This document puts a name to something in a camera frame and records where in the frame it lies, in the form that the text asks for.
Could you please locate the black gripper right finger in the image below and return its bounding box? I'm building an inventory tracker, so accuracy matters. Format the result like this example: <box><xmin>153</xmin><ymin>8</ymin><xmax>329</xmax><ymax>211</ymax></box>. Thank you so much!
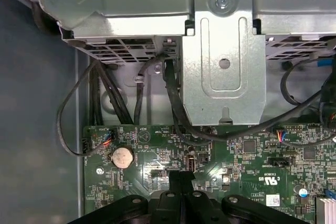
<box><xmin>180</xmin><ymin>171</ymin><xmax>302</xmax><ymax>224</ymax></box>

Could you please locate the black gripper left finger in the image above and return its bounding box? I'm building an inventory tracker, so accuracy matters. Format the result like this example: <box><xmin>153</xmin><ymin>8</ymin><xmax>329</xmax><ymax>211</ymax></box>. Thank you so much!
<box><xmin>67</xmin><ymin>170</ymin><xmax>182</xmax><ymax>224</ymax></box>

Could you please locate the internal USB port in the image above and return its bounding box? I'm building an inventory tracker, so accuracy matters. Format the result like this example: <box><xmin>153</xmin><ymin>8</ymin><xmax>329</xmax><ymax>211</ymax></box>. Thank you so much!
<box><xmin>186</xmin><ymin>154</ymin><xmax>197</xmax><ymax>173</ymax></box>

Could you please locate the green motherboard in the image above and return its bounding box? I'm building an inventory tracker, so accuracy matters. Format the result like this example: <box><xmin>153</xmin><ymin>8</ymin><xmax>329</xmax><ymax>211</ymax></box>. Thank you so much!
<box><xmin>82</xmin><ymin>124</ymin><xmax>336</xmax><ymax>224</ymax></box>

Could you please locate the round coin battery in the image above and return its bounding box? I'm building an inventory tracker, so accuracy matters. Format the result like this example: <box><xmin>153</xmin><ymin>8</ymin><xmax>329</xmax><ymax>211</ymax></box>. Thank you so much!
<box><xmin>111</xmin><ymin>146</ymin><xmax>135</xmax><ymax>169</ymax></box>

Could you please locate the white label sticker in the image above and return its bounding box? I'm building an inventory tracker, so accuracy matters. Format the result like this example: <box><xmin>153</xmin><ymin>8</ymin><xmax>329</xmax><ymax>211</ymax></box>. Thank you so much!
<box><xmin>265</xmin><ymin>194</ymin><xmax>282</xmax><ymax>207</ymax></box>

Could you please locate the blue capacitor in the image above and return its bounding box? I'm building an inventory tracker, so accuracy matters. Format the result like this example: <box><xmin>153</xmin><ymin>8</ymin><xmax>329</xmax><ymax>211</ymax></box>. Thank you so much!
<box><xmin>293</xmin><ymin>184</ymin><xmax>309</xmax><ymax>199</ymax></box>

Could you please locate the silver finned heat sink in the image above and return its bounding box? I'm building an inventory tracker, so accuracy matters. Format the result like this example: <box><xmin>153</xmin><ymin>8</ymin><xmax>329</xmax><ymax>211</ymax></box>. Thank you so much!
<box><xmin>316</xmin><ymin>196</ymin><xmax>336</xmax><ymax>224</ymax></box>

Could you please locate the large silver screw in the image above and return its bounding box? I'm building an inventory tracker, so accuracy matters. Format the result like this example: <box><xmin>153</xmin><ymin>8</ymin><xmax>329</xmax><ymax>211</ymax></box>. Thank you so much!
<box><xmin>208</xmin><ymin>0</ymin><xmax>238</xmax><ymax>15</ymax></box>

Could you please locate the long black cable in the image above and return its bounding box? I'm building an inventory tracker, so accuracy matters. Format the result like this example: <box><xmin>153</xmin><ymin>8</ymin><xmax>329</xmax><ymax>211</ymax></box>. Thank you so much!
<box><xmin>183</xmin><ymin>71</ymin><xmax>336</xmax><ymax>144</ymax></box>

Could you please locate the thick black cable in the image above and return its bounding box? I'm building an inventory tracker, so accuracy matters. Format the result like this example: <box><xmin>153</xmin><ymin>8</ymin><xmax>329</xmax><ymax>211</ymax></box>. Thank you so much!
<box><xmin>98</xmin><ymin>62</ymin><xmax>132</xmax><ymax>126</ymax></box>
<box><xmin>90</xmin><ymin>60</ymin><xmax>102</xmax><ymax>126</ymax></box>
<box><xmin>133</xmin><ymin>52</ymin><xmax>169</xmax><ymax>125</ymax></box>

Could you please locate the flat black cable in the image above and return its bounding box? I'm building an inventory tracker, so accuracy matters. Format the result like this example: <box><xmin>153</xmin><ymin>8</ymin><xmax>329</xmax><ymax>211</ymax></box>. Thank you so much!
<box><xmin>162</xmin><ymin>58</ymin><xmax>219</xmax><ymax>141</ymax></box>

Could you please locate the silver cage bracket plate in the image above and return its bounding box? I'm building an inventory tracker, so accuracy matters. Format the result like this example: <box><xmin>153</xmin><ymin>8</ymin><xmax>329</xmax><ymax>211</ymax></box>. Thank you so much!
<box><xmin>182</xmin><ymin>0</ymin><xmax>266</xmax><ymax>126</ymax></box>

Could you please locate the thin black looped wire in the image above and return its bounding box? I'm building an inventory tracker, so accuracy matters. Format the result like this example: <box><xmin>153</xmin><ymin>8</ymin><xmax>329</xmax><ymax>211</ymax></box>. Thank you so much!
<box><xmin>56</xmin><ymin>61</ymin><xmax>114</xmax><ymax>157</ymax></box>

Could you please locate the black looped cable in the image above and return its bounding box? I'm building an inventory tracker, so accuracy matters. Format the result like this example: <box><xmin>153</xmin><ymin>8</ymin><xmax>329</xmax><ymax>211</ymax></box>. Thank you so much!
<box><xmin>279</xmin><ymin>58</ymin><xmax>334</xmax><ymax>107</ymax></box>

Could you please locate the blue cable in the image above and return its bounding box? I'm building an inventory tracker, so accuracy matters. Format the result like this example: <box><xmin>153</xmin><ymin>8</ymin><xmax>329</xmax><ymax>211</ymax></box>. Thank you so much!
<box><xmin>316</xmin><ymin>58</ymin><xmax>334</xmax><ymax>68</ymax></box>

